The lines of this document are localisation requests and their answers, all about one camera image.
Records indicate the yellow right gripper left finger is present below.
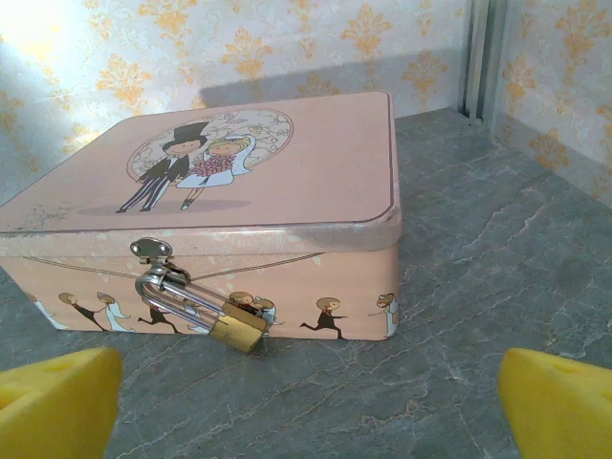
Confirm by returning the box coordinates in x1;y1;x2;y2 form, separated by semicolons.
0;346;124;459

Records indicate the aluminium profile post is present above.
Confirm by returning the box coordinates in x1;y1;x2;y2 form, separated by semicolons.
457;0;507;126

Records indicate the brass padlock with steel shackle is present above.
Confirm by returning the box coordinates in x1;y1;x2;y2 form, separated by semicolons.
135;267;269;356

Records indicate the pink wedding print tin box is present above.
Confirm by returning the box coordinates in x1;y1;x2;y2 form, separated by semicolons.
0;90;402;343

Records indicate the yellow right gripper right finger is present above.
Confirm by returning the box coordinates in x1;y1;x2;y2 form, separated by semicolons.
497;347;612;459

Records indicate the silver metal box hasp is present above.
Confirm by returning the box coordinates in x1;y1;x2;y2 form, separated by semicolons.
129;237;191;283

